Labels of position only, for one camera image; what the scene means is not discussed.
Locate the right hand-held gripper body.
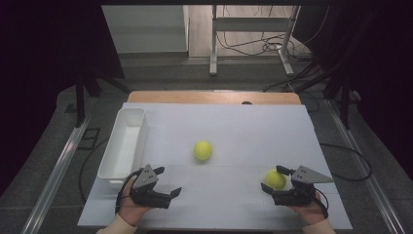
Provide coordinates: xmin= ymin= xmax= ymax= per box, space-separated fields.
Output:
xmin=272 ymin=165 xmax=335 ymax=207

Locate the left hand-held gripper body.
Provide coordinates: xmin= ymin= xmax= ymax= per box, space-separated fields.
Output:
xmin=130 ymin=164 xmax=172 ymax=210

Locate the yellow tennis ball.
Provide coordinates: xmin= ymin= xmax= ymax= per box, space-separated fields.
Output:
xmin=193 ymin=139 xmax=214 ymax=162
xmin=264 ymin=169 xmax=288 ymax=191

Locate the person's right hand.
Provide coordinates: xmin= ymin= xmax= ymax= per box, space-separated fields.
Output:
xmin=286 ymin=191 xmax=327 ymax=227

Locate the person's left hand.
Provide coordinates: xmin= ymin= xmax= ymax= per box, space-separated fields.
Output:
xmin=118 ymin=176 xmax=154 ymax=227

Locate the white plastic bin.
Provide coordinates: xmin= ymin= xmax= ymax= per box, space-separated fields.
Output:
xmin=96 ymin=107 xmax=149 ymax=190

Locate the wooden table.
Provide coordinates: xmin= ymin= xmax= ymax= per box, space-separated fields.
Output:
xmin=126 ymin=90 xmax=302 ymax=106

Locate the black metal stand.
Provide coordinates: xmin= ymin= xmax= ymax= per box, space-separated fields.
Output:
xmin=73 ymin=62 xmax=131 ymax=129
xmin=291 ymin=60 xmax=362 ymax=131

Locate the white cabinet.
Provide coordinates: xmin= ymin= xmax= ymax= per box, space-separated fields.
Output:
xmin=100 ymin=4 xmax=190 ymax=55

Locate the dark curtain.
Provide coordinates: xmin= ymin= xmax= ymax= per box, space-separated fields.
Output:
xmin=291 ymin=0 xmax=413 ymax=181
xmin=0 ymin=0 xmax=126 ymax=197

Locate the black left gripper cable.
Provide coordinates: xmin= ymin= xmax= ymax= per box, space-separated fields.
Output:
xmin=114 ymin=168 xmax=144 ymax=215

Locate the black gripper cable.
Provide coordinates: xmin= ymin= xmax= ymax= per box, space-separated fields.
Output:
xmin=312 ymin=187 xmax=330 ymax=219
xmin=114 ymin=168 xmax=144 ymax=215

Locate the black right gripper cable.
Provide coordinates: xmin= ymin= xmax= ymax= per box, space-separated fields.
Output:
xmin=312 ymin=187 xmax=330 ymax=219

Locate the aluminium floor rail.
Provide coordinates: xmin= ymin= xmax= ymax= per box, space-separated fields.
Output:
xmin=325 ymin=98 xmax=407 ymax=234
xmin=20 ymin=117 xmax=93 ymax=234

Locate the black floor cable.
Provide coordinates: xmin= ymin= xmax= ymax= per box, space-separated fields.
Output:
xmin=319 ymin=142 xmax=374 ymax=182
xmin=78 ymin=136 xmax=110 ymax=203

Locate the bundle of floor cables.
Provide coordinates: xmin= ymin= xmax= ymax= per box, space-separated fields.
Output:
xmin=216 ymin=31 xmax=314 ymax=62

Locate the white metal desk frame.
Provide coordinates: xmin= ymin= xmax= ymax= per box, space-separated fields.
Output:
xmin=208 ymin=4 xmax=302 ymax=78

